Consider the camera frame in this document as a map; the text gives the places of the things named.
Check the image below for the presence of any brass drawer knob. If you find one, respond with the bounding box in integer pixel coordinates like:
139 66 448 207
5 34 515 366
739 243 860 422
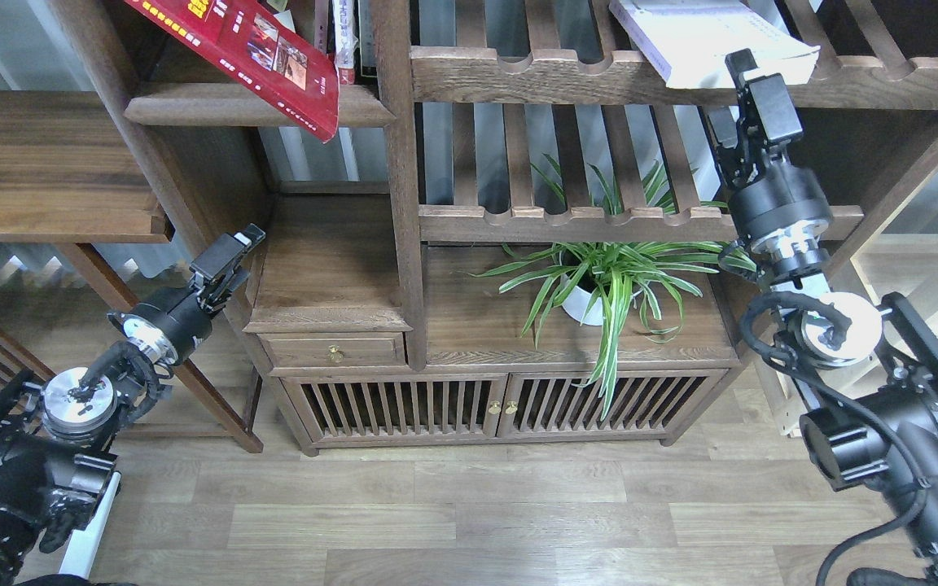
327 345 345 364

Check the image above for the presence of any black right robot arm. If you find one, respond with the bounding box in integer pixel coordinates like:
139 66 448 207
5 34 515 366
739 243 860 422
706 49 938 585

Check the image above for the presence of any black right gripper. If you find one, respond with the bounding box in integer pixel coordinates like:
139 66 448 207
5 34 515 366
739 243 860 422
706 49 831 257

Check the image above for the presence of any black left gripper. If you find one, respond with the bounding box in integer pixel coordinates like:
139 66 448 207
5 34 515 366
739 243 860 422
107 224 265 366

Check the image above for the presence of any dark wooden side table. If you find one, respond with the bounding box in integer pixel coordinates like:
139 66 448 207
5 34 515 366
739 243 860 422
0 90 263 453

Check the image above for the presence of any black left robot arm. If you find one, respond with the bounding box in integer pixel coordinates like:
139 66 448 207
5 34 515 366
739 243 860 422
0 224 265 585

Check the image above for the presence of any green spider plant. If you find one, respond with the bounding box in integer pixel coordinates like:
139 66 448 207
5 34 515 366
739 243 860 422
470 153 773 422

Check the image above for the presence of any white flat bar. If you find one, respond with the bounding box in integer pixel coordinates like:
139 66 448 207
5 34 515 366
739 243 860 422
57 471 122 579

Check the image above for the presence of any red cover book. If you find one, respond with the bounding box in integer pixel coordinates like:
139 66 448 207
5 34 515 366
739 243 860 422
127 1 341 143

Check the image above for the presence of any white plant pot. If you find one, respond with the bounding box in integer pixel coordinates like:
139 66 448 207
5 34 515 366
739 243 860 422
561 278 604 326

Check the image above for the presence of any white red upright book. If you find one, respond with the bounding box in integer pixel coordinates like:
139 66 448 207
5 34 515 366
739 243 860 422
331 0 358 85

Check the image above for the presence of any dark green upright book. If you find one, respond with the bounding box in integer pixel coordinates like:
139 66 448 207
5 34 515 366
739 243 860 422
357 0 379 79

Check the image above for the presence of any white thick book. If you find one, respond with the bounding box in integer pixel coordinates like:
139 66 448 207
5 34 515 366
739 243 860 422
609 1 820 90

